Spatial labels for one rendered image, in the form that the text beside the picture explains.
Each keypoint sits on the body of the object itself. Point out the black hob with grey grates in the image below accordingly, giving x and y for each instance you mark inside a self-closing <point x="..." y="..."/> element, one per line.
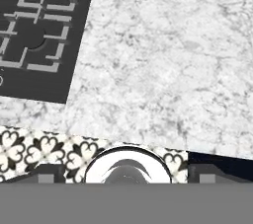
<point x="39" y="30"/>

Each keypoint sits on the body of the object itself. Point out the dark navy cupboard front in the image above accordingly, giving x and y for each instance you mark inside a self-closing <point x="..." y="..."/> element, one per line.
<point x="227" y="164"/>

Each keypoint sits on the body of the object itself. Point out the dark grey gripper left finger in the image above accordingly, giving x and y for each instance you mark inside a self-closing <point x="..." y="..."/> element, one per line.
<point x="46" y="172"/>

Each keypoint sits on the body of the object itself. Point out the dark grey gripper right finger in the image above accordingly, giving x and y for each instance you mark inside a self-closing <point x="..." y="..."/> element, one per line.
<point x="207" y="172"/>

